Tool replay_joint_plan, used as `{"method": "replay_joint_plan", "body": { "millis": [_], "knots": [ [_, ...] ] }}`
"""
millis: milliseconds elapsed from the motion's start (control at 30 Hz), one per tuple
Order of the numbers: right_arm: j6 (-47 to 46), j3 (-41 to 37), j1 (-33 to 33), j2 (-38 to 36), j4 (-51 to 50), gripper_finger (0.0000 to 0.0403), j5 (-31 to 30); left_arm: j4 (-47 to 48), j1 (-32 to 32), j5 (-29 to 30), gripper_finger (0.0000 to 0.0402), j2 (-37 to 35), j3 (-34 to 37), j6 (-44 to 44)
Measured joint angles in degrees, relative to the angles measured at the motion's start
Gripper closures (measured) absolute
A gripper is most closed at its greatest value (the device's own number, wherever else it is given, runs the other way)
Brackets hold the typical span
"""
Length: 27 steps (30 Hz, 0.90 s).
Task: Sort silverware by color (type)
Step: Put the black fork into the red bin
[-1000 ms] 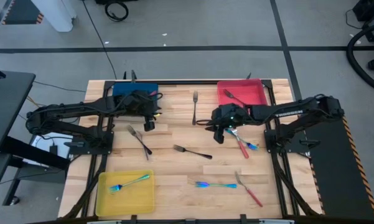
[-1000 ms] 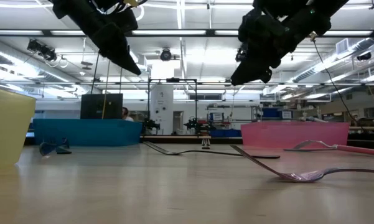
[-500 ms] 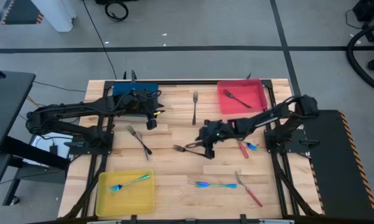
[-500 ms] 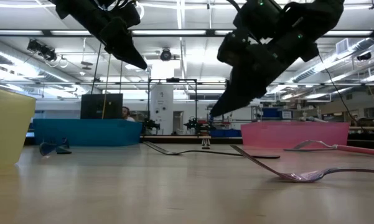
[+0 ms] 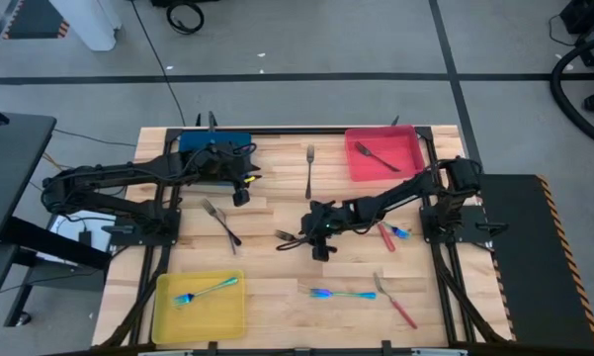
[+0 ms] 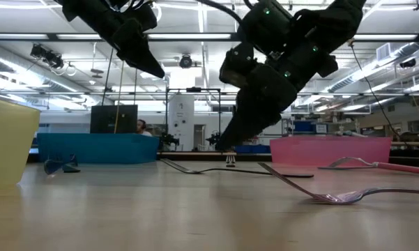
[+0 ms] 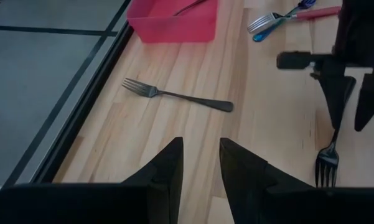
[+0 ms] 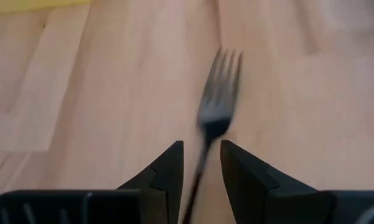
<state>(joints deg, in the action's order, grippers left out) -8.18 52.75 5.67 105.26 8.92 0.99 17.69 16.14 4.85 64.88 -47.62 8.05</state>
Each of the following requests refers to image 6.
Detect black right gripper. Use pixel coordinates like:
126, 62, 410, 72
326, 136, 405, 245
215, 43, 339, 152

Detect blue shelf storage bins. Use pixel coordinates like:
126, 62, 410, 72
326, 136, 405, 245
292, 120, 328, 135

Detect black metal fork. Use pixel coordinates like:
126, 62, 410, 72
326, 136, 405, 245
160, 158, 315, 179

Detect black hanging cable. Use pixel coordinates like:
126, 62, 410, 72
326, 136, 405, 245
133, 69, 139, 105
102, 48, 115, 105

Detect black round ceiling camera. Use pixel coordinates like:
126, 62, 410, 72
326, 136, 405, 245
178, 53, 194, 70

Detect person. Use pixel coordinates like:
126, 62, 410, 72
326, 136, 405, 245
136, 119, 153, 137

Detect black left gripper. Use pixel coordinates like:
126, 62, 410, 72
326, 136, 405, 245
100, 17, 165, 79

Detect black ceiling-mounted device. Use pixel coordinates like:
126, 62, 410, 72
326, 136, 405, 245
29, 43, 65, 70
399, 57, 417, 69

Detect pink translucent plastic bin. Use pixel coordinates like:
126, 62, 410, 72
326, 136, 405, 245
269, 135, 393, 167

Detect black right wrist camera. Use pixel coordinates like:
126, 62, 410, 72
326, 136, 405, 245
218, 43, 258, 89

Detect blue plastic bin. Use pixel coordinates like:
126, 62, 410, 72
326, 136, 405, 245
36, 132, 160, 165

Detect blue-handled silver fork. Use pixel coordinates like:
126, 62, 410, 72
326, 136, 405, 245
43, 153, 79, 176

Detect iridescent rainbow metal fork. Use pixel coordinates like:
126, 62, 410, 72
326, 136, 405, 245
257, 161, 419, 206

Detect white column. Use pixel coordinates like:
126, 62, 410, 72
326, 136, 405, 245
167, 93, 196, 152

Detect blue background crate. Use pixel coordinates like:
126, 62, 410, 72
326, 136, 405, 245
235, 144, 271, 155

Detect hanging cable with yellow tie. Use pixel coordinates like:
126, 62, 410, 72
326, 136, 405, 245
346, 36, 411, 144

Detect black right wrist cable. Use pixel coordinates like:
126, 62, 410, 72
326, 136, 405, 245
197, 0, 247, 27

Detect black monitor back panel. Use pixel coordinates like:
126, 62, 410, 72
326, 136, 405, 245
89, 104, 139, 135

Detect yellow translucent plastic bin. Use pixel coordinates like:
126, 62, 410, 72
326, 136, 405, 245
0, 96, 42, 191

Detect overhead light bar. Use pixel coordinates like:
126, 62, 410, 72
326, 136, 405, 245
0, 32, 419, 43

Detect black metal frame rack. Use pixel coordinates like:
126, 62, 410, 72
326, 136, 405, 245
165, 87, 222, 153

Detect white ceiling air vent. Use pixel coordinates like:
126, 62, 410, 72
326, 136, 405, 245
375, 42, 392, 62

